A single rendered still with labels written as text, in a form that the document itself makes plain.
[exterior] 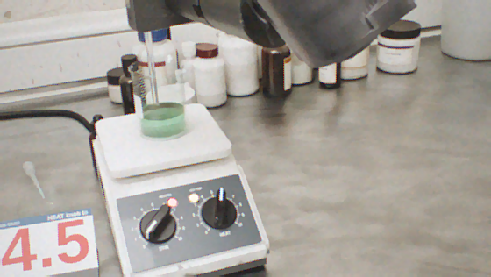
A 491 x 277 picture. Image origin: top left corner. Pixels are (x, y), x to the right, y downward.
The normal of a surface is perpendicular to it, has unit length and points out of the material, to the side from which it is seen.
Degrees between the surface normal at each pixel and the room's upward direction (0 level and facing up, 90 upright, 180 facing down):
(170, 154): 0
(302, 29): 110
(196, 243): 30
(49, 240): 40
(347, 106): 0
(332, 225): 0
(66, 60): 90
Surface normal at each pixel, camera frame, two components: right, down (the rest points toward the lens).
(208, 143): -0.04, -0.89
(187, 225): 0.14, -0.55
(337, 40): -0.09, 0.56
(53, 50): 0.34, 0.42
